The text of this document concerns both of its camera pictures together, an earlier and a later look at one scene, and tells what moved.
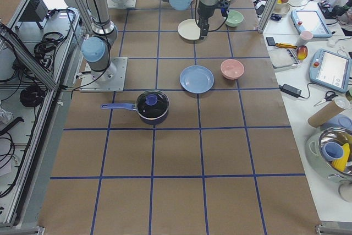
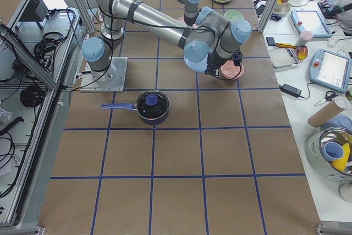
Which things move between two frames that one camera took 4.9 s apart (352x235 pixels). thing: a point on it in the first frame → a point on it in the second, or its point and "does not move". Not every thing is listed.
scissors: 330,95 does not move
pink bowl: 231,69 does not move
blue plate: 196,79 → 196,60
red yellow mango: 302,52 does not move
